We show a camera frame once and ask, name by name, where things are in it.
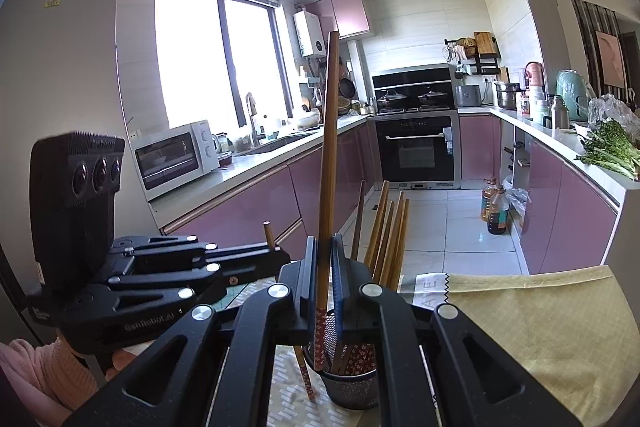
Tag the steel steamer pot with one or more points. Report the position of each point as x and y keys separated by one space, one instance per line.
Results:
x=507 y=96

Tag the steel thermos bottle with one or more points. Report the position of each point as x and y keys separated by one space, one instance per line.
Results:
x=558 y=112

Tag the wooden chopstick floral end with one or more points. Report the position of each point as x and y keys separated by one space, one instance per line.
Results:
x=269 y=237
x=327 y=157

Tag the crumpled clear plastic bag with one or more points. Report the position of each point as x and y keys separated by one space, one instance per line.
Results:
x=517 y=199

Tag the black built-in oven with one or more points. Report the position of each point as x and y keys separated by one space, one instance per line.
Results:
x=412 y=152

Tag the woven basket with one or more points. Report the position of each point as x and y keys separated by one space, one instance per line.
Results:
x=344 y=106

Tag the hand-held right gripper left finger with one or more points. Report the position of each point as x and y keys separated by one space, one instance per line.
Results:
x=300 y=302

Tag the white canister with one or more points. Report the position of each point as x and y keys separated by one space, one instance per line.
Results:
x=539 y=104

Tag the pot with glass lid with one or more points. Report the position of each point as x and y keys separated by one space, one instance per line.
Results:
x=391 y=99
x=432 y=99

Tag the dark cooking oil bottle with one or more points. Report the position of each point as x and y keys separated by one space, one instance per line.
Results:
x=498 y=217

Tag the kitchen window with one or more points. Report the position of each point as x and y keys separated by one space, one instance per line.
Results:
x=190 y=57

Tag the person's left forearm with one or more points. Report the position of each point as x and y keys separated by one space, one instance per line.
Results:
x=40 y=372

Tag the patchwork printed tablecloth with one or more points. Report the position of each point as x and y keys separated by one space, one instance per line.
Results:
x=525 y=332

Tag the white kitchen countertop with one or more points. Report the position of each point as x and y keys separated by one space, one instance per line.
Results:
x=260 y=162

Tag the green leafy vegetables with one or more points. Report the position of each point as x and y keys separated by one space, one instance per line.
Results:
x=612 y=152

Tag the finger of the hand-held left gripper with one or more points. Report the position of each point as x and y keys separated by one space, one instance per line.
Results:
x=245 y=277
x=250 y=254

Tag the white water heater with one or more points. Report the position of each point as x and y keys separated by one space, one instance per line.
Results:
x=310 y=34

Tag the white toaster oven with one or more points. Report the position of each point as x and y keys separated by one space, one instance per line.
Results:
x=170 y=159

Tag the wooden cutting board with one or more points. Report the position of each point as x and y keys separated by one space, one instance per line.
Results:
x=484 y=43

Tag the hanging black frying pan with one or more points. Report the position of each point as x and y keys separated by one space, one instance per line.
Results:
x=347 y=87

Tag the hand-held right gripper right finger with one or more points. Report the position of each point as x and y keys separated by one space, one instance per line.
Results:
x=339 y=302

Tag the person's left hand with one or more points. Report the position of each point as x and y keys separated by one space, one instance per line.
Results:
x=122 y=359

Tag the dark red bowl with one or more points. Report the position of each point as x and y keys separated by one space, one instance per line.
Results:
x=225 y=160

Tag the silver electric cooker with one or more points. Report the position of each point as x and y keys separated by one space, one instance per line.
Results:
x=468 y=95

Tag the grey refrigerator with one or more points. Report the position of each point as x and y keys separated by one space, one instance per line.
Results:
x=65 y=72

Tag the white pot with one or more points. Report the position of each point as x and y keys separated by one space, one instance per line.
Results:
x=307 y=122

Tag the pink kettle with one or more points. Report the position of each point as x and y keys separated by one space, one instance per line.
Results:
x=535 y=74

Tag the steel kitchen faucet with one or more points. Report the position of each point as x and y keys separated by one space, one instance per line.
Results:
x=255 y=132

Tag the black mesh utensil holder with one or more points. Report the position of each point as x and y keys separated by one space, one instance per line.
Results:
x=350 y=389

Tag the red label bottle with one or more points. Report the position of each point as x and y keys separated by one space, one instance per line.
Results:
x=524 y=105

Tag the bunch of wooden chopsticks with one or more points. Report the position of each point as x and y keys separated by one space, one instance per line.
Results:
x=387 y=237

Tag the pink wall cabinet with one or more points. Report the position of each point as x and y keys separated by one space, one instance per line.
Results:
x=350 y=14

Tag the dark slatted partition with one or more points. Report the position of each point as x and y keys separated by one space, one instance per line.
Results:
x=585 y=37

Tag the wall-mounted utensil rack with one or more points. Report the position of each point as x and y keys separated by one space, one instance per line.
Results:
x=312 y=79

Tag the framed picture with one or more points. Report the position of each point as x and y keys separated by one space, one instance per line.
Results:
x=611 y=57

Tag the black range hood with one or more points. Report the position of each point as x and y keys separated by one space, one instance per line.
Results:
x=410 y=79

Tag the black wall rack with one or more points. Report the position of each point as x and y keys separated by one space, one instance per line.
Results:
x=487 y=64

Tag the pink base cabinets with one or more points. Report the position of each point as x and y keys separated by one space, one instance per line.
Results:
x=240 y=212
x=565 y=207

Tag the round woven trivet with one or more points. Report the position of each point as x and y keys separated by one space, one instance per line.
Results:
x=467 y=45

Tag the open white cabinet drawers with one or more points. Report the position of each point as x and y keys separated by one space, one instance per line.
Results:
x=520 y=162

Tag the kitchen sink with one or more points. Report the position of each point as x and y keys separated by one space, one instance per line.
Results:
x=270 y=144

